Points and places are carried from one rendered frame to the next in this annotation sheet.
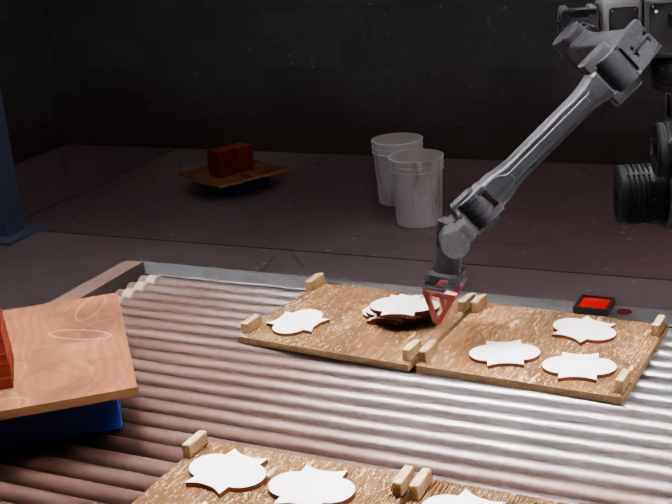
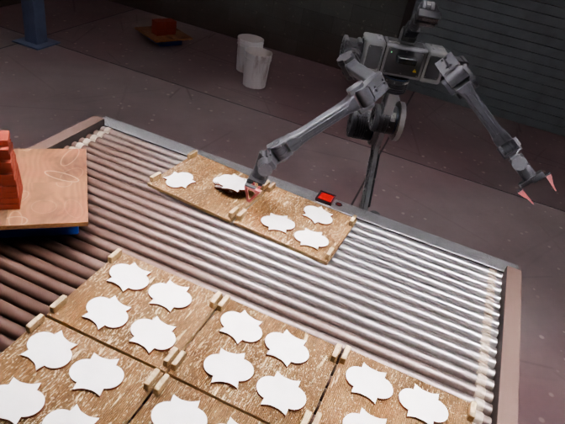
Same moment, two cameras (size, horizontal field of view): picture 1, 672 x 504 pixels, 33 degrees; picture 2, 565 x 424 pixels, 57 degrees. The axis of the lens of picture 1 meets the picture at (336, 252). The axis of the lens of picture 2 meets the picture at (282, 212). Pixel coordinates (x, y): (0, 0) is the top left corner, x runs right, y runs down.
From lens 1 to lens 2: 0.44 m
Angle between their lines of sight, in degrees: 18
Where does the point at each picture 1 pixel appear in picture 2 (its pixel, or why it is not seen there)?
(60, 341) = (50, 179)
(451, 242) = (263, 168)
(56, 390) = (44, 215)
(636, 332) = (341, 221)
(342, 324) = (202, 186)
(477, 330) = (267, 204)
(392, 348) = (224, 208)
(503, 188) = (294, 144)
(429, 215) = (259, 83)
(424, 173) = (261, 62)
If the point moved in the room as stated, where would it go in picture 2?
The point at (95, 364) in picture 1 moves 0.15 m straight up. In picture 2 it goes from (67, 200) to (65, 164)
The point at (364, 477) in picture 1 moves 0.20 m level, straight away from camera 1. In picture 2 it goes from (197, 292) to (200, 253)
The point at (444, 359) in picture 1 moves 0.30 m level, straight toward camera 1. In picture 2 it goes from (248, 220) to (242, 269)
